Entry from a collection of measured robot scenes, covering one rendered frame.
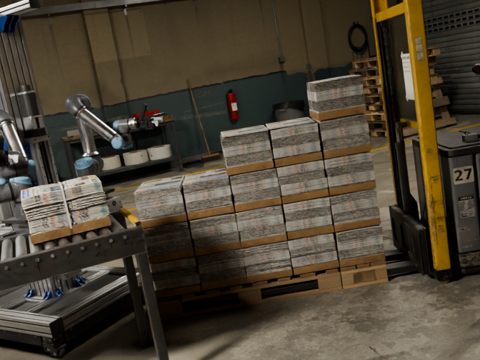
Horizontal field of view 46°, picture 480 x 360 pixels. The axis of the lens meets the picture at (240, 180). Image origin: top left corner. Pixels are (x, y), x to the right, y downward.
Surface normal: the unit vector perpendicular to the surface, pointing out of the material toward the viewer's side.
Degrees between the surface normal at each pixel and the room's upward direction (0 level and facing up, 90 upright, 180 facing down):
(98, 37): 90
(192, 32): 90
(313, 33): 90
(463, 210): 90
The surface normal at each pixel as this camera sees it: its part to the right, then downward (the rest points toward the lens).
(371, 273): 0.02, 0.18
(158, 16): 0.37, 0.11
